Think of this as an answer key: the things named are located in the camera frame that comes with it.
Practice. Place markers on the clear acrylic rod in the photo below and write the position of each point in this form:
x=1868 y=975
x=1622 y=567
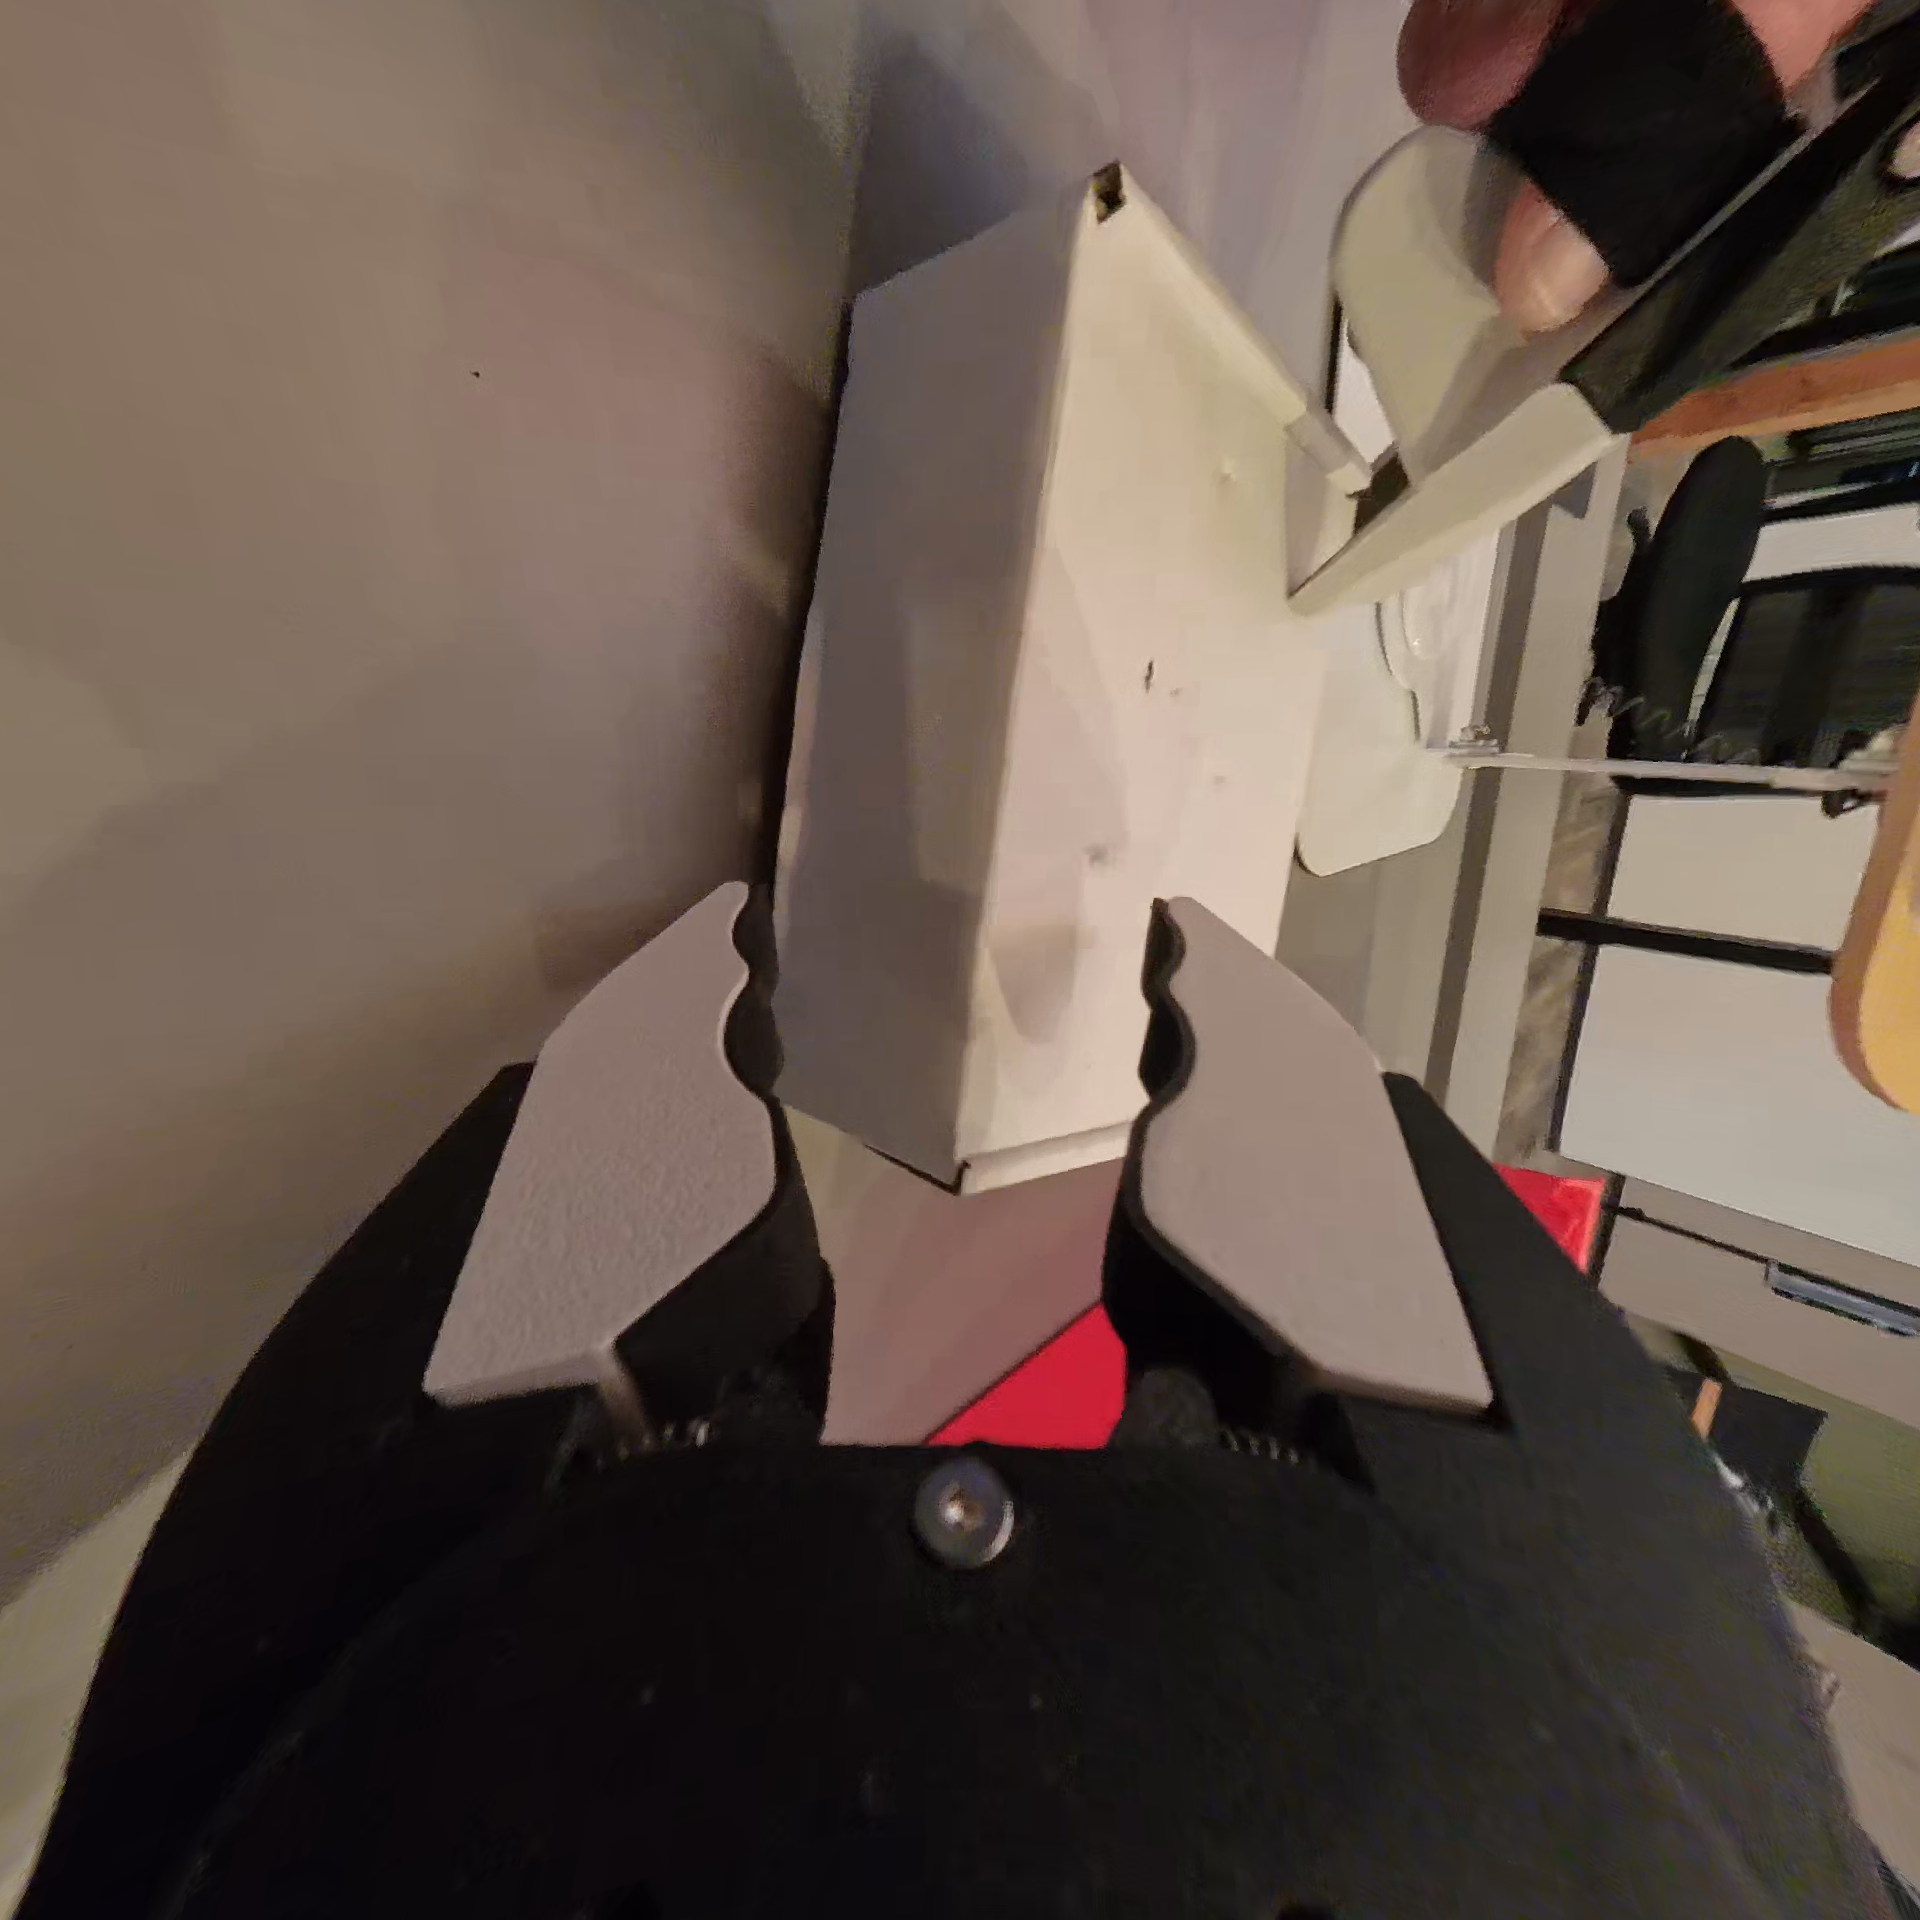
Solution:
x=1651 y=768

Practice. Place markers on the white cabinet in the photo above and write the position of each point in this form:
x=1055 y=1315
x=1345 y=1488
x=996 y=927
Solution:
x=1711 y=1036

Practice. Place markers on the white cardboard box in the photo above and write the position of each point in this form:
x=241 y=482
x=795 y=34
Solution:
x=1108 y=720

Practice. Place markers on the brown wooden desk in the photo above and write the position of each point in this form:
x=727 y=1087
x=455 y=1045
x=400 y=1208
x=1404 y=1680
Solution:
x=1785 y=393

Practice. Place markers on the red plastic bin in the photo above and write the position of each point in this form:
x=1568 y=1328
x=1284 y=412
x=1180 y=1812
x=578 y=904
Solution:
x=1036 y=1388

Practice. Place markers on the clear dome on white base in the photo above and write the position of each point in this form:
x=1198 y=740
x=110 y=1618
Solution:
x=1371 y=810

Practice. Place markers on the instruction sheet on wooden board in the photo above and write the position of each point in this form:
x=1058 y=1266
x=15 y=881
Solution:
x=1882 y=961

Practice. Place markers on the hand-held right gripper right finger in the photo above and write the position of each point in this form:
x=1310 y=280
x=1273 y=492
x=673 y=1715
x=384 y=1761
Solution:
x=1306 y=1201

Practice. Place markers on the person's left hand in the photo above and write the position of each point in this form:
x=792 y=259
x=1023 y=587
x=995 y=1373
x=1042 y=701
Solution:
x=1478 y=59

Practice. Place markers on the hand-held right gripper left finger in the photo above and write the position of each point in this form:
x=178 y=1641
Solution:
x=630 y=1171

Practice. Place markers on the black office chair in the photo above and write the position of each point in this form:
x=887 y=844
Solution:
x=1695 y=555

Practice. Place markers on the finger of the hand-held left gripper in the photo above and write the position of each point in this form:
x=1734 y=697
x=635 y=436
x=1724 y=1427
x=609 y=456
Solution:
x=1483 y=503

